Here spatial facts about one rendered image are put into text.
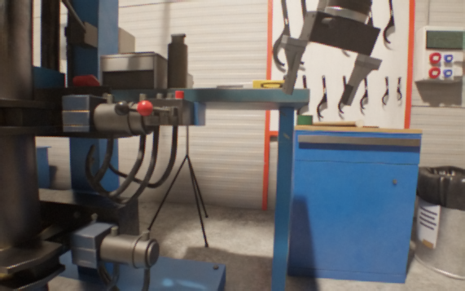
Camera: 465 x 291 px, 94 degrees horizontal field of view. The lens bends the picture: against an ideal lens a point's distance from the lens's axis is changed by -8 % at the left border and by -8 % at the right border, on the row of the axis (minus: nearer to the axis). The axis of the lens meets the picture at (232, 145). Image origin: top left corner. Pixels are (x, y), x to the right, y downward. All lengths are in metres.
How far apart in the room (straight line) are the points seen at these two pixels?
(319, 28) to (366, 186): 1.22
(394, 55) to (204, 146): 2.20
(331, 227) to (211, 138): 1.64
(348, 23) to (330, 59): 2.25
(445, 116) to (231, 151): 2.27
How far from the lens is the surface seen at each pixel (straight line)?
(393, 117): 2.87
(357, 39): 0.50
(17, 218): 1.07
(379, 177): 1.58
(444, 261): 2.10
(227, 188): 2.74
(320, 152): 1.46
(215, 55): 2.79
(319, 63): 2.70
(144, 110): 0.57
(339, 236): 1.63
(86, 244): 0.99
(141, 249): 0.91
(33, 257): 0.97
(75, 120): 0.91
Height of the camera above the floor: 0.94
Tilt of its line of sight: 5 degrees down
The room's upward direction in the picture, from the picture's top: 1 degrees clockwise
